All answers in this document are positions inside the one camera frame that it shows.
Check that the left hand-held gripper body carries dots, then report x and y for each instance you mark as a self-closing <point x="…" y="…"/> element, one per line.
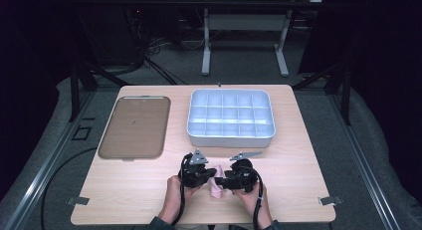
<point x="194" y="173"/>

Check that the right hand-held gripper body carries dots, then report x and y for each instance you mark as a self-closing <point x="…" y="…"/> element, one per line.
<point x="244" y="178"/>

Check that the pink sock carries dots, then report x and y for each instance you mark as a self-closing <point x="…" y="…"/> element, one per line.
<point x="217" y="188"/>

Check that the person's right hand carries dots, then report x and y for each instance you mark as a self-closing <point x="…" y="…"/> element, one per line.
<point x="250" y="205"/>

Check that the person's left hand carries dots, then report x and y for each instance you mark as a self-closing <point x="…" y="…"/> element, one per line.
<point x="174" y="200"/>

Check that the person's light clothing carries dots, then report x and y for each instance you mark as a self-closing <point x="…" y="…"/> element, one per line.
<point x="199" y="228"/>

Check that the white compartment storage box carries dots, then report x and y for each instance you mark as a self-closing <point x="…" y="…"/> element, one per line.
<point x="230" y="117"/>

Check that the brown flat lid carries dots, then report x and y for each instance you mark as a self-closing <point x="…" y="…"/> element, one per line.
<point x="136" y="127"/>

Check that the white desk with metal legs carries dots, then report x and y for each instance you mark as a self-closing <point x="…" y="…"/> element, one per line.
<point x="245" y="22"/>

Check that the aluminium floor rail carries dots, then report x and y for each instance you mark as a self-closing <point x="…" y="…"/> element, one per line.
<point x="43" y="170"/>
<point x="365" y="163"/>

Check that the black metal frame stand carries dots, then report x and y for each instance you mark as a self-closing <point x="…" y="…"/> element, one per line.
<point x="335" y="84"/>
<point x="86" y="74"/>

